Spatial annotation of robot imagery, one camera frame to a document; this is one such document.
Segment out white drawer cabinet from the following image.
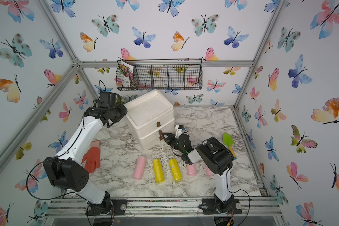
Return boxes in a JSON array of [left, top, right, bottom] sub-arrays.
[[124, 90, 175, 145]]

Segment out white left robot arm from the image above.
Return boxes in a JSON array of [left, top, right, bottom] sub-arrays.
[[42, 91, 127, 209]]

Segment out yellow trash bag roll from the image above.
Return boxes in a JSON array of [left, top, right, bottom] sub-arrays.
[[152, 159, 165, 184], [169, 159, 182, 182]]

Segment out white top drawer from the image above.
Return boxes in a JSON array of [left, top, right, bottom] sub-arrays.
[[134, 110, 174, 138]]

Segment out white drawer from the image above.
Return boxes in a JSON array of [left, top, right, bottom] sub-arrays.
[[134, 110, 174, 138], [139, 124, 175, 150]]

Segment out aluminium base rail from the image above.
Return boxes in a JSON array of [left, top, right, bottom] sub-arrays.
[[45, 196, 283, 218]]

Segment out pink trash bag roll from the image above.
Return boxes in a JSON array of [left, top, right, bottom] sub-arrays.
[[186, 164, 197, 177], [133, 156, 147, 180]]

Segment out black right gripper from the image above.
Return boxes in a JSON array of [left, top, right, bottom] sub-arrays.
[[161, 132, 186, 156]]

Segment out flower seed packet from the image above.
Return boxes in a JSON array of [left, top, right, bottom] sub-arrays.
[[119, 61, 134, 88]]

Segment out green toy shovel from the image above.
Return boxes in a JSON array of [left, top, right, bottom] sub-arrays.
[[222, 132, 237, 160]]

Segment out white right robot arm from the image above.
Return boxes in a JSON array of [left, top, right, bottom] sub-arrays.
[[161, 133, 234, 203]]

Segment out black wire wall basket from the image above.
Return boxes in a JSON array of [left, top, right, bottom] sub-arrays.
[[115, 58, 203, 91]]

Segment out red rubber glove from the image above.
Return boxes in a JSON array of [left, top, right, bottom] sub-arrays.
[[82, 141, 101, 174]]

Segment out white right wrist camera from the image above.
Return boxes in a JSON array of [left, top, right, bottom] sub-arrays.
[[175, 124, 186, 138]]

